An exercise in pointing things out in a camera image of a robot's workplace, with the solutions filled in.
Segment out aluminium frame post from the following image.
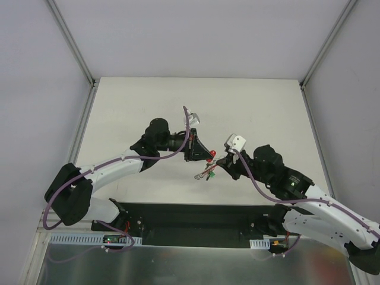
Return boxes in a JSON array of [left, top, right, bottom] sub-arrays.
[[300, 0, 359, 90], [44, 0, 96, 87]]

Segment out right white cable duct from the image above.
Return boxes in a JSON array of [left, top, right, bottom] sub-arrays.
[[249, 238, 271, 250]]

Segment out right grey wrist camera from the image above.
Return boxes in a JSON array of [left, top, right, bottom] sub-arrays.
[[224, 134, 246, 163]]

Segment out red handled metal key holder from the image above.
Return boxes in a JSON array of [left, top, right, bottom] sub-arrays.
[[194, 162, 217, 181]]

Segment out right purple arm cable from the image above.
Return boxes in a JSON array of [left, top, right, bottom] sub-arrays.
[[236, 151, 380, 238]]

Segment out right aluminium frame post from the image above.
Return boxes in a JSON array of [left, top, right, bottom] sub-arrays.
[[300, 0, 359, 90]]

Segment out aluminium table rail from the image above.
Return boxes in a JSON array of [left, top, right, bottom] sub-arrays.
[[19, 79, 100, 284], [300, 84, 373, 284]]

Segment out green headed key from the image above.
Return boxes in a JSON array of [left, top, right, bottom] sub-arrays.
[[207, 172, 215, 180]]

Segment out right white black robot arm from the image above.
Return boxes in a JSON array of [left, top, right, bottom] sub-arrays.
[[217, 143, 379, 275]]

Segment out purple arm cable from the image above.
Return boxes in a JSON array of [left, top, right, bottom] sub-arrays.
[[236, 151, 380, 238], [43, 105, 192, 231]]

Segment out left aluminium table rail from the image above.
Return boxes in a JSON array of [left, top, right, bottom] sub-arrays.
[[19, 79, 100, 284]]

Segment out red headed key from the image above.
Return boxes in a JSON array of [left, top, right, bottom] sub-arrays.
[[206, 150, 216, 163]]

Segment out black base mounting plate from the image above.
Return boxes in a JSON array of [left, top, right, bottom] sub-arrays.
[[90, 201, 308, 247]]

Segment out right aluminium table rail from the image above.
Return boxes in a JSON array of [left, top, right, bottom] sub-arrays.
[[300, 84, 373, 284]]

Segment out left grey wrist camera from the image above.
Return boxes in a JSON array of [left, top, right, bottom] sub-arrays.
[[183, 110, 200, 128]]

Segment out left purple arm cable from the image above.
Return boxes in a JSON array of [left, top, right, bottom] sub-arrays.
[[43, 105, 192, 231]]

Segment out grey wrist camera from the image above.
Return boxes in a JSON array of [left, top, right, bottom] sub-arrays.
[[224, 134, 246, 163], [183, 110, 200, 128]]

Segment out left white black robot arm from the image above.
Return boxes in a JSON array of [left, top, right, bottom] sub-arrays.
[[44, 118, 215, 232]]

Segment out left aluminium frame post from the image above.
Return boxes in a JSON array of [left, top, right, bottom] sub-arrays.
[[44, 0, 96, 87]]

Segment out white cable duct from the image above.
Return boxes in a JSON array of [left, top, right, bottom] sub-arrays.
[[49, 233, 132, 246], [249, 238, 271, 250]]

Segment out left white cable duct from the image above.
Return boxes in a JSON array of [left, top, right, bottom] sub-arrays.
[[49, 233, 132, 246]]

